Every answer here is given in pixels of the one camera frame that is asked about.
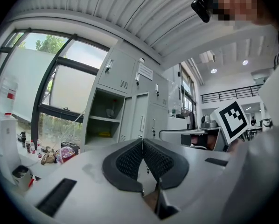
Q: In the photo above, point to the small clear bottle red label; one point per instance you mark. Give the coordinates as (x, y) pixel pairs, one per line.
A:
(39, 149)
(32, 147)

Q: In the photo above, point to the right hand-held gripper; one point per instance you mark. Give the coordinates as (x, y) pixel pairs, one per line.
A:
(232, 122)

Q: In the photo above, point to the large water jug red label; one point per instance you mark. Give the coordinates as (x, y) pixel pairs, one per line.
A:
(7, 94)

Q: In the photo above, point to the black metal railing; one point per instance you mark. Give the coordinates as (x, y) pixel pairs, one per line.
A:
(232, 90)

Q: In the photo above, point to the white block counter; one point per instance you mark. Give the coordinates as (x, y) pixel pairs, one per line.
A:
(176, 123)

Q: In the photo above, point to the person's right forearm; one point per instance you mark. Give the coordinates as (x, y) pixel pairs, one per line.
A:
(235, 146)

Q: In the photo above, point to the clear bottle red cap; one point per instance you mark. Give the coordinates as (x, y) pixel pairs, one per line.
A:
(112, 109)

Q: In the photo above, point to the colourful round bag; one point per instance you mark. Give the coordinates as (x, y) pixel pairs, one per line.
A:
(66, 154)

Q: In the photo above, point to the white paper sheet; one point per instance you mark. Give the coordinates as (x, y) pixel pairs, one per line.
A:
(146, 71)

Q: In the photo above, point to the black framed window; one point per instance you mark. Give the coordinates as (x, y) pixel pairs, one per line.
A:
(71, 87)

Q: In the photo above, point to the black head-worn camera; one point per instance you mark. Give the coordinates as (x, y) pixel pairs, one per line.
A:
(201, 9)

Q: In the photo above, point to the black backpack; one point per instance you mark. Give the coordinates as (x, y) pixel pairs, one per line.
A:
(71, 146)

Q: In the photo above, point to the dark patterned cup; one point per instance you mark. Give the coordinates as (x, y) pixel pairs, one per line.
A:
(28, 146)

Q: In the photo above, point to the yellow flat item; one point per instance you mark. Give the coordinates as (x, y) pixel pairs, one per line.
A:
(104, 133)

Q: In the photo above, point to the beige plush toy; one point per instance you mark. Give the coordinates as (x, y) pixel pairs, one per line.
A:
(47, 157)

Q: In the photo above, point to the grey metal locker cabinet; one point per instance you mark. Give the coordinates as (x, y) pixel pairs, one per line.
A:
(116, 71)

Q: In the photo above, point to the person's head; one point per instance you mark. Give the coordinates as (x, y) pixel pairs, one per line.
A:
(235, 3)

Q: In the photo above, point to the black tumbler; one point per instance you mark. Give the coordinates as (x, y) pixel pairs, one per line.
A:
(23, 137)

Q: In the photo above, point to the round ceiling light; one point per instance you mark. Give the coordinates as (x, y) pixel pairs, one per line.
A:
(245, 62)
(213, 70)

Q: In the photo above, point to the white trash bin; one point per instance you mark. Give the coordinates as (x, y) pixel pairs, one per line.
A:
(21, 177)

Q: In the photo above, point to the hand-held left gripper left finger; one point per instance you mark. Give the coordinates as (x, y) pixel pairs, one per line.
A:
(88, 183)

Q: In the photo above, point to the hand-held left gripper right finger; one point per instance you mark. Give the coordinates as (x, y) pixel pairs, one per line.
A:
(200, 167)

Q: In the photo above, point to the clear bottle green label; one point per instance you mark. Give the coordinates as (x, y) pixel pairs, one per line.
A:
(174, 114)

